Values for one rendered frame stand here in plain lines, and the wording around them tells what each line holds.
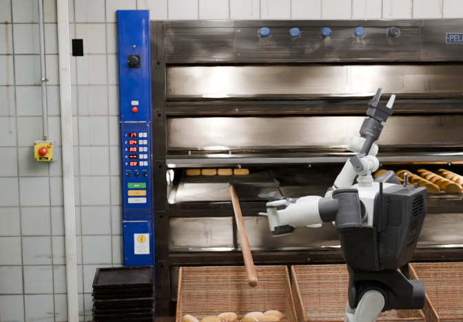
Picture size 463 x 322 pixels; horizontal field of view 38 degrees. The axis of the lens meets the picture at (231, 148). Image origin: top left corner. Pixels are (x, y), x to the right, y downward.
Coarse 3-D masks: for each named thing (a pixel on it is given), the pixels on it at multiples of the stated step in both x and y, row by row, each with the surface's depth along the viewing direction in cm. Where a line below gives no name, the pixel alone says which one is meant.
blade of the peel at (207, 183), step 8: (184, 184) 388; (192, 184) 388; (200, 184) 388; (208, 184) 388; (216, 184) 388; (224, 184) 389; (240, 184) 389; (248, 184) 389; (256, 184) 389; (264, 184) 389; (272, 184) 390
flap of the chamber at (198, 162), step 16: (176, 160) 328; (192, 160) 328; (208, 160) 328; (224, 160) 328; (240, 160) 329; (256, 160) 329; (272, 160) 329; (288, 160) 329; (304, 160) 330; (320, 160) 330; (336, 160) 330; (384, 160) 331; (400, 160) 331; (416, 160) 331; (432, 160) 332; (448, 160) 332
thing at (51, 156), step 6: (36, 144) 332; (42, 144) 332; (48, 144) 332; (54, 144) 335; (36, 150) 332; (48, 150) 332; (54, 150) 335; (36, 156) 332; (42, 156) 332; (48, 156) 332; (54, 156) 335
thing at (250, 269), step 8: (232, 192) 357; (232, 200) 341; (240, 216) 300; (240, 224) 283; (240, 232) 270; (240, 240) 261; (248, 248) 246; (248, 256) 235; (248, 264) 226; (248, 272) 218; (248, 280) 212; (256, 280) 211
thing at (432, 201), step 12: (168, 204) 344; (180, 204) 345; (192, 204) 345; (204, 204) 345; (216, 204) 345; (228, 204) 346; (240, 204) 346; (252, 204) 346; (264, 204) 346; (432, 204) 349; (444, 204) 349; (456, 204) 350
